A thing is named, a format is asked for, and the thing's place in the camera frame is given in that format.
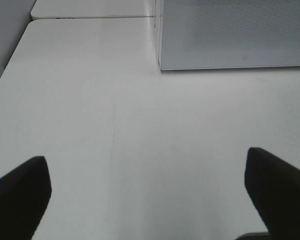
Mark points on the white microwave door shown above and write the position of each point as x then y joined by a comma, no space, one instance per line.
217,34

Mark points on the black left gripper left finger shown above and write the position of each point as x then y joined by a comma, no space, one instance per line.
25,193

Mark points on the white microwave oven body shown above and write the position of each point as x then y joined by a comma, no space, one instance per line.
155,10

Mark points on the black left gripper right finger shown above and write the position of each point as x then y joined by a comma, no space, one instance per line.
273,186

